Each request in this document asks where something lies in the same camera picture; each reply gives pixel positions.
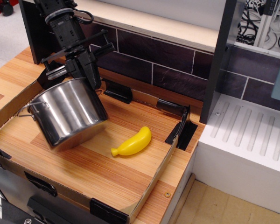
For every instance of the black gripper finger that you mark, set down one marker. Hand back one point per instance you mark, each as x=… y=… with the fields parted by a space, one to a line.
x=74 y=67
x=88 y=63

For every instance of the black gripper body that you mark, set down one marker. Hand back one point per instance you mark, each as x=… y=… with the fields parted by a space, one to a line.
x=72 y=41

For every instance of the stainless steel pot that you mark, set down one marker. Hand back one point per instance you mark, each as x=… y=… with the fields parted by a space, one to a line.
x=68 y=114

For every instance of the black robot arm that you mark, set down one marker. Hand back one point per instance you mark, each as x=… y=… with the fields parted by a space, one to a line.
x=61 y=7

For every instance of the yellow toy banana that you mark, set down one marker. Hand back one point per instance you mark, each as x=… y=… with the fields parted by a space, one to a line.
x=134 y=144

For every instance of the brass screw in tabletop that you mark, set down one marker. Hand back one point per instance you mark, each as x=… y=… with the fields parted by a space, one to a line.
x=167 y=194

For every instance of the white drying rack block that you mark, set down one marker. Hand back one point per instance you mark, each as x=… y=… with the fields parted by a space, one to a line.
x=239 y=152

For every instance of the dark vertical post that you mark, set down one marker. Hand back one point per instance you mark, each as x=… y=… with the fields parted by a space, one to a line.
x=226 y=38

